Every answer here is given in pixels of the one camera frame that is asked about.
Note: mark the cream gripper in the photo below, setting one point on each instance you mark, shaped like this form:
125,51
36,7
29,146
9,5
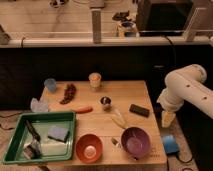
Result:
167,118

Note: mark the dark red grape bunch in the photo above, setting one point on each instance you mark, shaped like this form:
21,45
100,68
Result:
69,94

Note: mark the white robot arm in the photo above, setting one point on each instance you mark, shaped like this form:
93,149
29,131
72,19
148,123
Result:
185,84

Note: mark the purple bowl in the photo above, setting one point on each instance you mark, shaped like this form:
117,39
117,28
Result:
136,142

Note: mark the red bowl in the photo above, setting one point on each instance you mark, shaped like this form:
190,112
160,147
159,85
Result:
89,148

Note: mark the wooden box with bowl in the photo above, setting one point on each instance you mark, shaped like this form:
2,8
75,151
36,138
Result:
127,29

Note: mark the blue tape roll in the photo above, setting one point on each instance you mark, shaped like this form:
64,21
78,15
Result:
170,144

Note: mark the black rectangular block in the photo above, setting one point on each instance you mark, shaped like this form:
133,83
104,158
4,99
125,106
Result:
139,110

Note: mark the yellow banana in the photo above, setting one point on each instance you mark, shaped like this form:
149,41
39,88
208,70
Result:
119,121

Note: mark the cup with orange contents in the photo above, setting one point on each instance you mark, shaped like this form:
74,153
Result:
95,80

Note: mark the orange carrot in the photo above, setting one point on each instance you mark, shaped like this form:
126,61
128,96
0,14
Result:
83,110

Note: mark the black monitor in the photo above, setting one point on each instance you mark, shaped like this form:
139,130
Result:
162,17

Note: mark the blue sponge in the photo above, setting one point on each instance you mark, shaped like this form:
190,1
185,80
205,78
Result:
58,133

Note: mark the blue plastic cup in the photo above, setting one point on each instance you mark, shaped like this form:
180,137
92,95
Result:
50,84

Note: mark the green plastic tray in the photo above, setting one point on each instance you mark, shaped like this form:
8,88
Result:
52,150

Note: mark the black brush in tray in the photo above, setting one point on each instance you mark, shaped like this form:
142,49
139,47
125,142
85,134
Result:
33,149

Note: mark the grey metal post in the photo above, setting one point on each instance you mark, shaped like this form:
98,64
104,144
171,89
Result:
96,25

